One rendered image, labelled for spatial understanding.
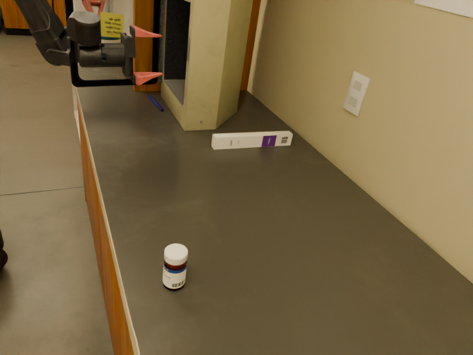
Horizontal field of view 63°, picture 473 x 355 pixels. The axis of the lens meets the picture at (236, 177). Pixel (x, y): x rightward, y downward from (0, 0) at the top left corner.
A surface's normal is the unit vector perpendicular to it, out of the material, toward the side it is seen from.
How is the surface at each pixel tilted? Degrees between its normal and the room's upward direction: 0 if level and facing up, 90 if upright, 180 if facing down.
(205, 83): 90
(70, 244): 0
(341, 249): 0
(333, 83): 90
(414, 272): 0
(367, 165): 90
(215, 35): 90
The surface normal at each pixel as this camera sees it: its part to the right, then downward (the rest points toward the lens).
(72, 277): 0.14, -0.85
